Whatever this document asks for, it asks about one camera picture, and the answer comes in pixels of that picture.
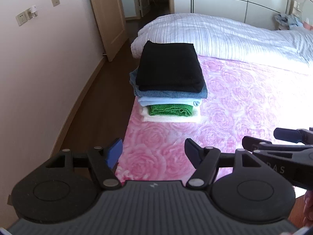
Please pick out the round white mirror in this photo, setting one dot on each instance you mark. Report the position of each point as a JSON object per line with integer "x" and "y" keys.
{"x": 308, "y": 11}

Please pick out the pink rose pattern blanket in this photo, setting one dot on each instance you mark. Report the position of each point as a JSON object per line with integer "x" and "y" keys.
{"x": 232, "y": 98}

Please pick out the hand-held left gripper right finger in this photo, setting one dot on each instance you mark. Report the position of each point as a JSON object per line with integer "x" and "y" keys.
{"x": 193, "y": 153}

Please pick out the folded light blue garment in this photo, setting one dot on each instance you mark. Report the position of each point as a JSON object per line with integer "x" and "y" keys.
{"x": 166, "y": 101}

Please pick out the folded green knit garment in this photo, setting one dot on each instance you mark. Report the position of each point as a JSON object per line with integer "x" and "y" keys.
{"x": 171, "y": 110}

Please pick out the folded white garment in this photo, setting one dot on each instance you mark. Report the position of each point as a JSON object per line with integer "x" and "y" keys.
{"x": 171, "y": 119}

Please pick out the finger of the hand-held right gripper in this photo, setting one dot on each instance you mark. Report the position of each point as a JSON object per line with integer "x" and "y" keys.
{"x": 254, "y": 142}
{"x": 291, "y": 135}

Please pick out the black garment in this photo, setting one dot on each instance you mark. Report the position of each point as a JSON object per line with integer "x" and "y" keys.
{"x": 168, "y": 66}

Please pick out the pile of blue grey clothes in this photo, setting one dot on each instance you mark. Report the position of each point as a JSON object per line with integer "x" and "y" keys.
{"x": 288, "y": 20}

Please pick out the person's right hand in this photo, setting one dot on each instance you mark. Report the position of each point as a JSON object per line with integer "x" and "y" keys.
{"x": 308, "y": 208}

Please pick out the white plug-in charger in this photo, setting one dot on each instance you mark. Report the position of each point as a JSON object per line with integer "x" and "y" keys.
{"x": 33, "y": 11}

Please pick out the white ribbed quilt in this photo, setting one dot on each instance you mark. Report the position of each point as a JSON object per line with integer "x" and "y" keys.
{"x": 220, "y": 36}

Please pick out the beige wall socket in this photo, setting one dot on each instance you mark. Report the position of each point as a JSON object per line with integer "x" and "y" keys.
{"x": 21, "y": 18}

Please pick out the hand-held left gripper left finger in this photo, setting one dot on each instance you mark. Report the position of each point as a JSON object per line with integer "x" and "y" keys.
{"x": 113, "y": 153}

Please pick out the beige wall switch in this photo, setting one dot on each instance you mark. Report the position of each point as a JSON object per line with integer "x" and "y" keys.
{"x": 55, "y": 1}
{"x": 297, "y": 6}

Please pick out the folded blue jeans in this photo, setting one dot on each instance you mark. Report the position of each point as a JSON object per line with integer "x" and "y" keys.
{"x": 171, "y": 94}

